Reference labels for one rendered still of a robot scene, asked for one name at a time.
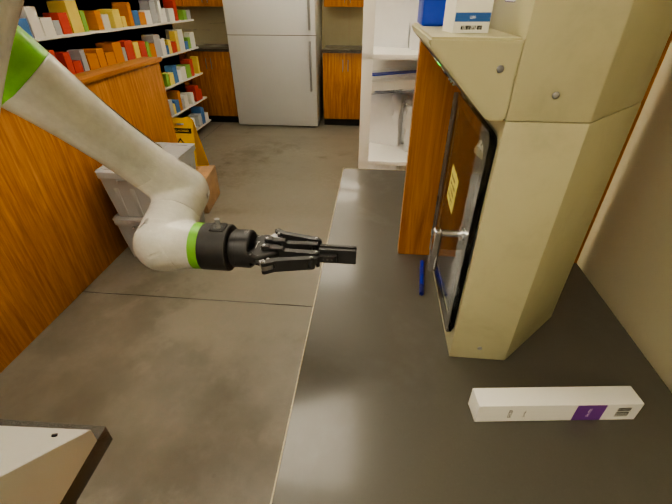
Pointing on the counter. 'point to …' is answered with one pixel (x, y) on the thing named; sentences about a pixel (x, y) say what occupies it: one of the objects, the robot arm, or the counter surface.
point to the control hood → (477, 65)
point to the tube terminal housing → (552, 157)
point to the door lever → (439, 244)
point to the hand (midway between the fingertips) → (337, 254)
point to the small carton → (467, 16)
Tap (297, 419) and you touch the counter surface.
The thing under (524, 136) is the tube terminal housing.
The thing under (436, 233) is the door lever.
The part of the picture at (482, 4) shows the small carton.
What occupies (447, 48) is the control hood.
